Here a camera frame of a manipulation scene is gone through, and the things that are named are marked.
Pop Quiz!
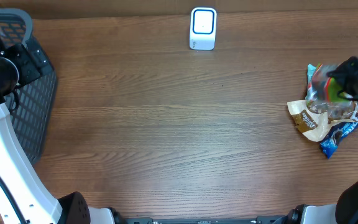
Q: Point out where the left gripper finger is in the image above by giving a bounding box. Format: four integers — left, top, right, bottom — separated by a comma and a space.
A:
34, 51, 53, 75
25, 37, 44, 58

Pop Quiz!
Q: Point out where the green snack bag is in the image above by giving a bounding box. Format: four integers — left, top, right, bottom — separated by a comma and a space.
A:
305, 63, 351, 103

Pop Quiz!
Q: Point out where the light blue snack packet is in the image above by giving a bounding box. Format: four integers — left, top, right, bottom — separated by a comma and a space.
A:
306, 64, 316, 82

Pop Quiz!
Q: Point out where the blue Oreo cookie pack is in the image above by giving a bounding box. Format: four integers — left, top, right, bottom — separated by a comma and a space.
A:
319, 122, 358, 159

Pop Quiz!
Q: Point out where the beige nut snack bag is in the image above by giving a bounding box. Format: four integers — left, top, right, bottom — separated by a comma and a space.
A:
287, 100, 358, 142

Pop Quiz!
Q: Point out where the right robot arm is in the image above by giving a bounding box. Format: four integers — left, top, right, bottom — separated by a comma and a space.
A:
266, 57, 358, 223

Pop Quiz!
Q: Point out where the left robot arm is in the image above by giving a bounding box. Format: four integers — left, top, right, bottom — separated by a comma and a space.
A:
0, 9, 119, 224

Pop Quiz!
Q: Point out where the white barcode scanner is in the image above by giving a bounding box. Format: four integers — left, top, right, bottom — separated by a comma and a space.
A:
189, 7, 217, 50

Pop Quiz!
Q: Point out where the grey plastic shopping basket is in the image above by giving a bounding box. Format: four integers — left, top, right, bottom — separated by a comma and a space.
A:
0, 8, 58, 164

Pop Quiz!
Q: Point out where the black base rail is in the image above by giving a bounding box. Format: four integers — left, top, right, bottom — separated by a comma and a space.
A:
116, 215, 296, 224

